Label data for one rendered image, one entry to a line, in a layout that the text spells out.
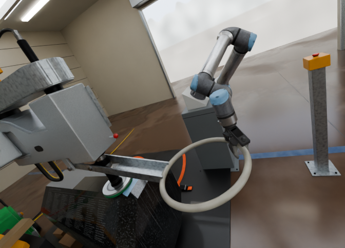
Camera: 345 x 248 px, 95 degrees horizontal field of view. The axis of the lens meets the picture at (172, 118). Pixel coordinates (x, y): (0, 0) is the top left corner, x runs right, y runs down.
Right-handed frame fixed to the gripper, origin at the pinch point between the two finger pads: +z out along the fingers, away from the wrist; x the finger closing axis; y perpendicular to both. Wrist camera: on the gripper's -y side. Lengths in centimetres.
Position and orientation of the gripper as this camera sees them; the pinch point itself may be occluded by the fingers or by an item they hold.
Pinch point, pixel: (243, 155)
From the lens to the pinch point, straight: 95.1
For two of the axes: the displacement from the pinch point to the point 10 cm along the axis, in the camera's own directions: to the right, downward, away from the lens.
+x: -8.8, 4.6, -0.5
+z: 4.3, 8.5, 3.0
